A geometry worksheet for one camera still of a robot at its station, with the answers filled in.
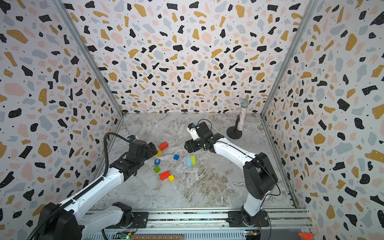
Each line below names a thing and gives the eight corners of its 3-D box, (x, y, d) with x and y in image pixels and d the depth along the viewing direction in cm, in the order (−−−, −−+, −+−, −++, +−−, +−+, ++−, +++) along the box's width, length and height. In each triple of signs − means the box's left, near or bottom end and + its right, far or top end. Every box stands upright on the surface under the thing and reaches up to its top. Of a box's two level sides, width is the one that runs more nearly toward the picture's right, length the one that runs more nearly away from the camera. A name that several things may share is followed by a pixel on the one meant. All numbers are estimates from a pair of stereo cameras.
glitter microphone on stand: (229, 137, 110) (238, 103, 85) (234, 132, 114) (244, 97, 89) (235, 141, 108) (247, 107, 83) (241, 136, 111) (253, 102, 86)
